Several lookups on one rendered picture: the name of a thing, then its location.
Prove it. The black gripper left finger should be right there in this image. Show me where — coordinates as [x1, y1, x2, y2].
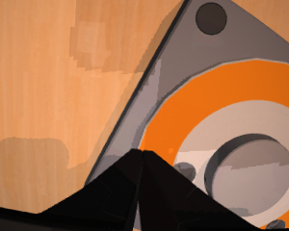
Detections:
[0, 147, 144, 231]

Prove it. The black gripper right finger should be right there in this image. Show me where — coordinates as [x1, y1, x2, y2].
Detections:
[138, 149, 289, 231]

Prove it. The orange and white round plate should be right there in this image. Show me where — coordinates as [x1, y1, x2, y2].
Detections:
[137, 57, 289, 230]

